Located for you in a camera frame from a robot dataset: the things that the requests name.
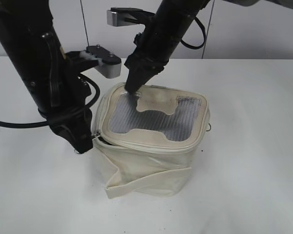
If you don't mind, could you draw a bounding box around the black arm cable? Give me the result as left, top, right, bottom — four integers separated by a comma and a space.
180, 17, 207, 49
0, 75, 101, 128

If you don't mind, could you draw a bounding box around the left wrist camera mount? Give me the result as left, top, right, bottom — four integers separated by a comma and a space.
65, 45, 122, 79

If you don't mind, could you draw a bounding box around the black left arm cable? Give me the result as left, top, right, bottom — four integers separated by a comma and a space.
0, 75, 101, 128

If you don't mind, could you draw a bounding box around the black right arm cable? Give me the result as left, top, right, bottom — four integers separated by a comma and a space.
180, 17, 207, 49

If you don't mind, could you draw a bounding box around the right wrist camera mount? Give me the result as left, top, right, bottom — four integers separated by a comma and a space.
106, 7, 155, 27

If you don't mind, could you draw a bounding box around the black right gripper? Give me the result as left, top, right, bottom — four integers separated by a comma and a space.
125, 31, 178, 93

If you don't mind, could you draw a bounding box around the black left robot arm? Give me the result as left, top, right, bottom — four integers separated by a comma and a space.
0, 0, 93, 154

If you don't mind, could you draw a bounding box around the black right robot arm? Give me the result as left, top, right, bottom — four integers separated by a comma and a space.
125, 0, 208, 94

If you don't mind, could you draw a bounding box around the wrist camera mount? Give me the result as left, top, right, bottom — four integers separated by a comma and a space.
106, 7, 155, 27
65, 45, 122, 79

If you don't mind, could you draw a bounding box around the cream zippered bag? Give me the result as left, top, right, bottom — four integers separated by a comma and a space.
92, 82, 210, 199

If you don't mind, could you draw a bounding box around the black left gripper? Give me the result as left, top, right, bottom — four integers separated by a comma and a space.
38, 73, 93, 154

